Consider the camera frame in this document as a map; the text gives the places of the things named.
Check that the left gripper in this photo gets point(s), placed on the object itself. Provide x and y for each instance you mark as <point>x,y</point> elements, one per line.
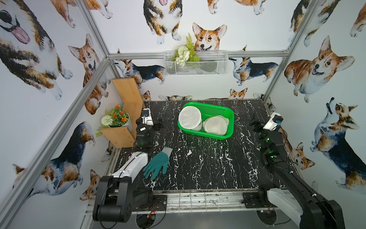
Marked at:
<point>143,127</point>

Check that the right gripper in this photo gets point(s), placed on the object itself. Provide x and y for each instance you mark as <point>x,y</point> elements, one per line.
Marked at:
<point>258,127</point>

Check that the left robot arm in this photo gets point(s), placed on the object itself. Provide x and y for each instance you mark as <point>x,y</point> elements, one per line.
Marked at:
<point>116,198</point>

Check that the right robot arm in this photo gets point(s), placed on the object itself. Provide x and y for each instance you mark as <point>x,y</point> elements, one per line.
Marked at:
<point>302,204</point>

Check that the wooden shelf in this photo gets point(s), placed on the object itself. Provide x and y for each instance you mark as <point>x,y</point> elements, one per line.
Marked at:
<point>124,137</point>

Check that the green work glove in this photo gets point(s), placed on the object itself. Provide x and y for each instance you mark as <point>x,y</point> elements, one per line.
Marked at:
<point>157,163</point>

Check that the potted orange flowers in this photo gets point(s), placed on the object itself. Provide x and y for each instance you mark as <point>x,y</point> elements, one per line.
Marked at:
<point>116,117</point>

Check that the green plastic basket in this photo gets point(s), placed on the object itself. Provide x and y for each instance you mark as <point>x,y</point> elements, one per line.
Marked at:
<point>208,111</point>

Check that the white artificial flowers with fern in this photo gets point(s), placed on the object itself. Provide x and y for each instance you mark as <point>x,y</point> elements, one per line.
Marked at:
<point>186,54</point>

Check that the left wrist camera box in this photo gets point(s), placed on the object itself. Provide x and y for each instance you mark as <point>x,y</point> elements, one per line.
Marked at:
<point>147,116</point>

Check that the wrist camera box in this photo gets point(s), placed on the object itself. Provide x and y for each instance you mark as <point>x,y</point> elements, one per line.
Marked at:
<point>147,116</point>
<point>274,122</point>

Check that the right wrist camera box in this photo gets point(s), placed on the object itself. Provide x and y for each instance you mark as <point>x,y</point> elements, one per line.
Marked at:
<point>274,122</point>

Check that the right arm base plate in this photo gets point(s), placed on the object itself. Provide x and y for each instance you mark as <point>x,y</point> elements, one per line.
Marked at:
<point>256,200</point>

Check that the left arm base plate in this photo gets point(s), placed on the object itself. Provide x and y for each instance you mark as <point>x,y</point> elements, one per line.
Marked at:
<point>148,203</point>

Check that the white wire wall basket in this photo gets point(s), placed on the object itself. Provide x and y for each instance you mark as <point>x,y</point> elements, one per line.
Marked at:
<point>210,63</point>

